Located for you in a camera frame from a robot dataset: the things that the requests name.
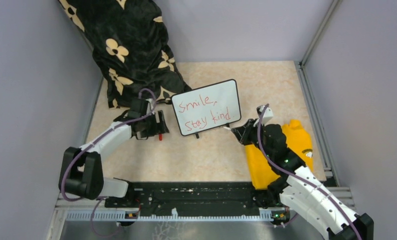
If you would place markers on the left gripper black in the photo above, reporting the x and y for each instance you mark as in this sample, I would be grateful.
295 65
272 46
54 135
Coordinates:
157 127

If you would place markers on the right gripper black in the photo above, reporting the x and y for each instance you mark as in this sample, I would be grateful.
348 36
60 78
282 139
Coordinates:
242 133

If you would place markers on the white whiteboard black frame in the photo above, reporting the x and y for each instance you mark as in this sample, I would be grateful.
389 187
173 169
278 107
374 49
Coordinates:
208 107

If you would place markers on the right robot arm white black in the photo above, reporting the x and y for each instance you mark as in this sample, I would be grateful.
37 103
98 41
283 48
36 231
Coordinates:
298 188

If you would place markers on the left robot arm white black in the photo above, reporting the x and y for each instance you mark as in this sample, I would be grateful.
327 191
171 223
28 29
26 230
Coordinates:
81 174

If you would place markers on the yellow folded garment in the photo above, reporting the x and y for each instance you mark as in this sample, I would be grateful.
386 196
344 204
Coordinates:
279 148

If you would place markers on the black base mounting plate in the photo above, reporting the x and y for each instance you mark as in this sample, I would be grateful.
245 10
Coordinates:
198 199

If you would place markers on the black floral blanket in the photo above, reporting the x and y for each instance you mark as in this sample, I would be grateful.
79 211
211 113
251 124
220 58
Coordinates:
130 45

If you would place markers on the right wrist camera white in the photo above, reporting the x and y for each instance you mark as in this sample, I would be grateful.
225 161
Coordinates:
265 114

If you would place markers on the aluminium frame rail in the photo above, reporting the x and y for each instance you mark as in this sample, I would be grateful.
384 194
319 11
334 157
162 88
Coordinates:
86 209

